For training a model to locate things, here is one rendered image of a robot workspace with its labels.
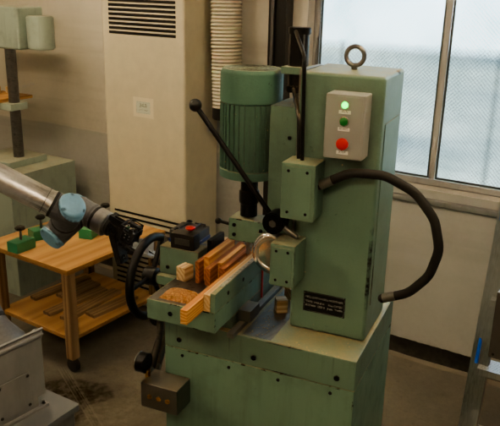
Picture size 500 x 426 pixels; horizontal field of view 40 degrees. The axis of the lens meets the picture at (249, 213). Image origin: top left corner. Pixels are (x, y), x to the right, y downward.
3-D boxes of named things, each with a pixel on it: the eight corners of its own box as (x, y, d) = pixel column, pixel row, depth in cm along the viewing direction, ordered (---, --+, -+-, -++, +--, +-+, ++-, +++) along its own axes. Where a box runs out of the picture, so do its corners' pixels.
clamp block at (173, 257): (182, 256, 228) (182, 231, 225) (219, 264, 223) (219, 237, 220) (158, 272, 215) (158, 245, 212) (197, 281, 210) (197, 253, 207)
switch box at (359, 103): (329, 151, 179) (333, 90, 174) (367, 156, 175) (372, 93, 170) (321, 156, 173) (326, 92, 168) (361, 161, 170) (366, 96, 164)
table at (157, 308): (213, 243, 249) (213, 226, 247) (293, 257, 237) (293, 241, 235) (117, 311, 196) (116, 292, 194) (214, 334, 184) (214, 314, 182)
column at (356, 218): (314, 295, 218) (326, 62, 195) (383, 309, 210) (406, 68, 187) (288, 325, 198) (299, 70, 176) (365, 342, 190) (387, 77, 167)
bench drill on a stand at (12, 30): (25, 252, 458) (4, 2, 408) (95, 274, 428) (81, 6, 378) (-37, 276, 419) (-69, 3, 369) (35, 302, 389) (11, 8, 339)
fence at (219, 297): (289, 240, 236) (290, 225, 234) (293, 241, 235) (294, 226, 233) (210, 312, 183) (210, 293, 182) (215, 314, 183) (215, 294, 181)
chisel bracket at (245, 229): (237, 237, 214) (238, 210, 211) (280, 243, 209) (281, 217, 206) (227, 244, 207) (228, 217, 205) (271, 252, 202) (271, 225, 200)
